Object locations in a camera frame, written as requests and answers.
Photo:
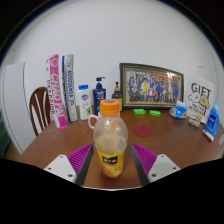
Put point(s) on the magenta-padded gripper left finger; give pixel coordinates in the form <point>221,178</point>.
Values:
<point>80,160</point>

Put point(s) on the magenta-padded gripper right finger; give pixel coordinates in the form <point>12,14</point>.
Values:
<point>145,160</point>

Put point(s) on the orange juice bottle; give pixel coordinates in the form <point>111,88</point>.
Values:
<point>110,140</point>

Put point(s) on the flat round red coaster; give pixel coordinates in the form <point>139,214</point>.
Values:
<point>142,130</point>

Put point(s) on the white blue-capped lotion bottle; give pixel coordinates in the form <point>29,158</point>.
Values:
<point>84,103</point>

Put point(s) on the blue tissue pack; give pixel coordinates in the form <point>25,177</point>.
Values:
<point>179,111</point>

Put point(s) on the small beige snack packet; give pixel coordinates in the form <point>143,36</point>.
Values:
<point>194,122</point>

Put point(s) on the brown wooden chair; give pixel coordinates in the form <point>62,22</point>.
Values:
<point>37,110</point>

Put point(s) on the dark blue pump bottle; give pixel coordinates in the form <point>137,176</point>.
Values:
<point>99,96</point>

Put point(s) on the small white remote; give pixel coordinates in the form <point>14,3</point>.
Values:
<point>207,135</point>

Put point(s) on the small orange and white box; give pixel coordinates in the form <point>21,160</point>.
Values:
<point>199,117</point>

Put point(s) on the brown yellow-labelled pump bottle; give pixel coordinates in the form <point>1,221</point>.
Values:
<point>117,96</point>

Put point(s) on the framed group picture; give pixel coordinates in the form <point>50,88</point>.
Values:
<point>151,86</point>

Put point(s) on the blue detergent bottle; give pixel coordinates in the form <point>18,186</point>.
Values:
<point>213,120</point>

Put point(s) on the white paper gift bag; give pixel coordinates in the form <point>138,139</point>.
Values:
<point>199,96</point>

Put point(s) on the white flat panel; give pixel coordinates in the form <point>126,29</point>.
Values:
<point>15,106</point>

